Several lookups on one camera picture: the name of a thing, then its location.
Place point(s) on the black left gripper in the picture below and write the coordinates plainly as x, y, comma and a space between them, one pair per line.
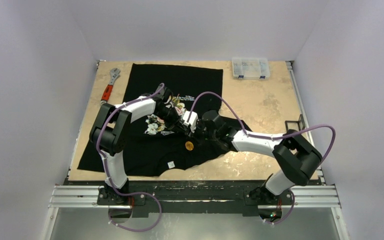
176, 123

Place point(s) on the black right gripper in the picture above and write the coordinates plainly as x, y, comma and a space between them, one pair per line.
204, 129

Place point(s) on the black floral print t-shirt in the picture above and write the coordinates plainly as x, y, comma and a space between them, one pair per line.
151, 148

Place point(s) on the orange yellow round brooch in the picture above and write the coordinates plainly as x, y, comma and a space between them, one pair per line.
189, 145

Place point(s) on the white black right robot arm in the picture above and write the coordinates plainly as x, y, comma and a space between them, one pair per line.
297, 158

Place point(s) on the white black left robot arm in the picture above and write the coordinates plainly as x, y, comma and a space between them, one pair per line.
111, 130

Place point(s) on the clear plastic organizer box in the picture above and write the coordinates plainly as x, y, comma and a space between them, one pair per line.
250, 68

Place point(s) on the black open display case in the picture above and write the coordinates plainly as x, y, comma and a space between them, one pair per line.
296, 125

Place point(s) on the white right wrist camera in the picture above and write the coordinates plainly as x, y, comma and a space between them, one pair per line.
189, 119

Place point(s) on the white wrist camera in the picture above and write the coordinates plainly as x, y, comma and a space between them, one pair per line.
189, 119
168, 101

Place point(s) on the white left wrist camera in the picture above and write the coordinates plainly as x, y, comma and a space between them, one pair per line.
168, 101

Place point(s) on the aluminium black mounting rail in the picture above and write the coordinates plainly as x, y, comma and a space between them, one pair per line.
195, 197

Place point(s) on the red handled adjustable wrench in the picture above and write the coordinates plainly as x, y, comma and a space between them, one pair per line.
114, 75

